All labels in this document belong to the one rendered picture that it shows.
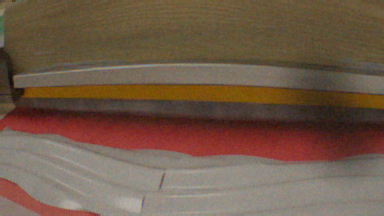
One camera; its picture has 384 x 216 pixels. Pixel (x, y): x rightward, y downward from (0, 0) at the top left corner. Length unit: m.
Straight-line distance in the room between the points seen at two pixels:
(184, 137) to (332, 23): 0.12
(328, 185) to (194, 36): 0.11
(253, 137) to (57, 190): 0.12
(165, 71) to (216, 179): 0.06
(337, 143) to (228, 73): 0.07
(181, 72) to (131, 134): 0.06
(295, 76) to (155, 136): 0.10
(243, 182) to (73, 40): 0.14
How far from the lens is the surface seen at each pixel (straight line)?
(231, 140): 0.25
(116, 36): 0.26
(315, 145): 0.24
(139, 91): 0.27
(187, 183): 0.21
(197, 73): 0.23
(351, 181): 0.19
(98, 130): 0.29
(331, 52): 0.22
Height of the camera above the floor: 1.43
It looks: 51 degrees down
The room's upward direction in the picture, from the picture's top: 30 degrees counter-clockwise
